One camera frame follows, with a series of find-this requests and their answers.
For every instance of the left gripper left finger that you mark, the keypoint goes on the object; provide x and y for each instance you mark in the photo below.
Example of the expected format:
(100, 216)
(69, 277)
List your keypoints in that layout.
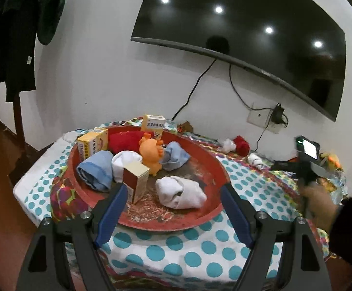
(107, 213)

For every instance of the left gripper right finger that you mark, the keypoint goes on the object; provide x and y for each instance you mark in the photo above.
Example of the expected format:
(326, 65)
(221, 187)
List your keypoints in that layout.
(240, 213)

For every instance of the light blue sock roll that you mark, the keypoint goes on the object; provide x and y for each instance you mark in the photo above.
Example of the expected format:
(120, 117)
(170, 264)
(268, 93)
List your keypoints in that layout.
(174, 157)
(96, 171)

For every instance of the beige perfume box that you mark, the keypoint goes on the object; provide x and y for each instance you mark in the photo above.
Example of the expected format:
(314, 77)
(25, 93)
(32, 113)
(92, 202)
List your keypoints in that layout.
(135, 176)

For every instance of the white sock roll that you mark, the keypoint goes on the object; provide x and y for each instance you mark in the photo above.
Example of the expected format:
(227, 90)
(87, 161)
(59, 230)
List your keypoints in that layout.
(120, 160)

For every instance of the white towel roll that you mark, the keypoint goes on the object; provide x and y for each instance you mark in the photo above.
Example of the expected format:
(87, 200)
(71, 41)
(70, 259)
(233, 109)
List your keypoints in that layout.
(179, 193)

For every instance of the yellow medicine box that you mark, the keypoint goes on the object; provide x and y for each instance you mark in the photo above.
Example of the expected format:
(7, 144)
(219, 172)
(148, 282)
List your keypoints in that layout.
(154, 124)
(92, 142)

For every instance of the red knitted sock roll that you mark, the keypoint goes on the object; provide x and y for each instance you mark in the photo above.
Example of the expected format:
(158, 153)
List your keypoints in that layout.
(127, 140)

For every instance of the orange toy figure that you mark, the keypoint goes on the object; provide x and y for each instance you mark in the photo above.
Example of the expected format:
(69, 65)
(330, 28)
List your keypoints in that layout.
(151, 151)

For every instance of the person right hand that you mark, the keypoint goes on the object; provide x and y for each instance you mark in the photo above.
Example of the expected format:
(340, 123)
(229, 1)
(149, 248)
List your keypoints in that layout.
(320, 205)

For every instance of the yellow plush toy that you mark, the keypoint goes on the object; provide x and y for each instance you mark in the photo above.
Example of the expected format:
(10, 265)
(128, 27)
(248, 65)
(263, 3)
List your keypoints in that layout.
(330, 161)

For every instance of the small white sock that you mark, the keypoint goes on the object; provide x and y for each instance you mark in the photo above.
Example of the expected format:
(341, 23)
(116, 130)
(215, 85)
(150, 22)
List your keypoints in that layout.
(255, 161)

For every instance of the polka dot tablecloth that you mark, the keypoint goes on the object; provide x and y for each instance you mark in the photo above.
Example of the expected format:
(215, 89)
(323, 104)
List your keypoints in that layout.
(206, 257)

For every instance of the black plug adapter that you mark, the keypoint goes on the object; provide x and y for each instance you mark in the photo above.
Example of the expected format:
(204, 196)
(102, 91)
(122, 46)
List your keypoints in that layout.
(278, 117)

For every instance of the red and white sock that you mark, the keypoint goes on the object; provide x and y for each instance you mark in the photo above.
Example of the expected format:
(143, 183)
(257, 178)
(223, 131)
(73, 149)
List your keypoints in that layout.
(237, 145)

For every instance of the round red tray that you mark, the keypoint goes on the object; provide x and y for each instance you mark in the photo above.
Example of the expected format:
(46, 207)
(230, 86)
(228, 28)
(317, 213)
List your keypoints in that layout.
(203, 167)

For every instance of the brown crumpled wrapper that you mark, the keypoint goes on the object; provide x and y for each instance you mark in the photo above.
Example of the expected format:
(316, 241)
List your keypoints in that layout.
(185, 127)

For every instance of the wooden coat stand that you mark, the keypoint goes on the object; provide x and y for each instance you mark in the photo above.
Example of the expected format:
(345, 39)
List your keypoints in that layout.
(17, 115)

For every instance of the dark hanging clothes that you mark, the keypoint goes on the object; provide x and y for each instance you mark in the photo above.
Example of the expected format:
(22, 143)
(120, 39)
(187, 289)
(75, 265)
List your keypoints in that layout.
(23, 23)

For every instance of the white wall socket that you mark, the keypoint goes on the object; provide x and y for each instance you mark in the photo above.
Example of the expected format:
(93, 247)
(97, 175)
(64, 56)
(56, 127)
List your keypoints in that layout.
(260, 119)

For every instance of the wall mounted black television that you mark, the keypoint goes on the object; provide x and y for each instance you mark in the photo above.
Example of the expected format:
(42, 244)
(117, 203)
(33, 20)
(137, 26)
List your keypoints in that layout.
(293, 43)

